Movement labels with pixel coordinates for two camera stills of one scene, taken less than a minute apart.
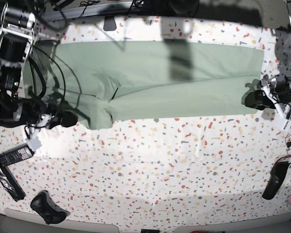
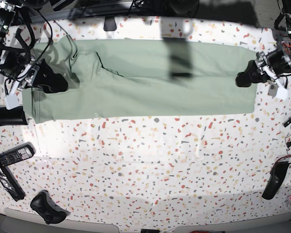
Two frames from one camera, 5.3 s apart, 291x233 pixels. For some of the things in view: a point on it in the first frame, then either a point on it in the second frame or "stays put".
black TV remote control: [15, 155] stays put
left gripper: [282, 89] → [272, 67]
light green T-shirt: [100, 82] stays put
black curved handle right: [277, 174] stays put
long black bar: [4, 175] stays put
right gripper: [33, 115] → [43, 76]
